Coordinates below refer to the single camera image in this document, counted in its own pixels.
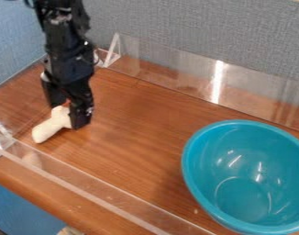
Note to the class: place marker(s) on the clear acrylic back barrier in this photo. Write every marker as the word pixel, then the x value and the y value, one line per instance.
pixel 259 94

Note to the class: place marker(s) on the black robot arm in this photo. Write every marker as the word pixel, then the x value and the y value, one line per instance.
pixel 56 9

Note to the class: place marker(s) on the clear acrylic front barrier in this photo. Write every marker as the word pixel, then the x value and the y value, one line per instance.
pixel 88 203

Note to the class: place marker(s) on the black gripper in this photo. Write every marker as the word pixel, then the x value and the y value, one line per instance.
pixel 68 67

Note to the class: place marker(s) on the blue plastic bowl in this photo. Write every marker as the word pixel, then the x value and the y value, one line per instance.
pixel 240 169

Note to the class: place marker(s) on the white brown toy mushroom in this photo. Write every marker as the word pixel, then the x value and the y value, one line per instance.
pixel 50 125

